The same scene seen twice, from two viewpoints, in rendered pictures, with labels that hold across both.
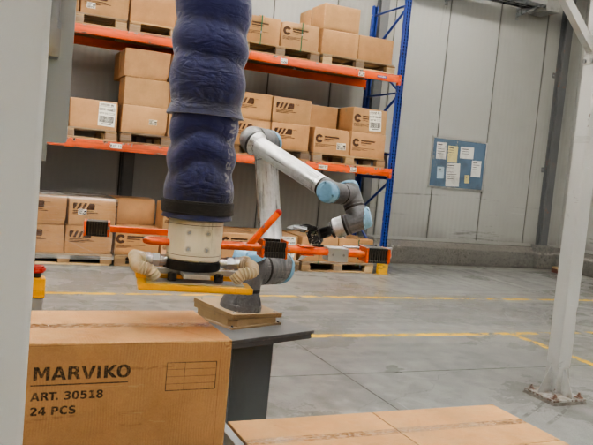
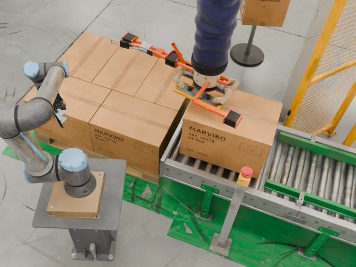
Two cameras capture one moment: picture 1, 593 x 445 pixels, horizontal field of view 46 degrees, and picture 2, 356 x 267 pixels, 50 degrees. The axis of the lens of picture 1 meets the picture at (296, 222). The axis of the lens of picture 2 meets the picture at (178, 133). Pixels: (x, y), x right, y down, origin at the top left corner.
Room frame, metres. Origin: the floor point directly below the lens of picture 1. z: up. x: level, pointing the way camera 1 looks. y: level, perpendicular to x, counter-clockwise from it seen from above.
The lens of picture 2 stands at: (3.67, 1.41, 2.85)
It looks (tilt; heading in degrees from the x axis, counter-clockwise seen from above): 51 degrees down; 221
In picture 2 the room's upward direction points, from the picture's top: 5 degrees clockwise
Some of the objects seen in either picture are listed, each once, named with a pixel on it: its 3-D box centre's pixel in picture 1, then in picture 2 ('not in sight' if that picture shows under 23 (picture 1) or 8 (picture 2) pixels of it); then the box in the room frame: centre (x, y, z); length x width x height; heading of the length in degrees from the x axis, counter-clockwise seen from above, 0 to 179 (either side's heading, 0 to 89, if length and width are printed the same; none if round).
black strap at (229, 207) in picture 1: (197, 206); (209, 59); (2.19, 0.31, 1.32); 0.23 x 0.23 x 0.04
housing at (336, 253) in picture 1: (335, 253); (145, 47); (2.31, -0.14, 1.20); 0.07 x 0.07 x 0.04; 15
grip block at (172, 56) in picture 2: (272, 247); (173, 59); (2.25, 0.07, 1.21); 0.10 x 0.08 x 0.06; 15
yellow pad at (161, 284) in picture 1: (195, 281); not in sight; (2.10, 0.29, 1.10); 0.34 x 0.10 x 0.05; 105
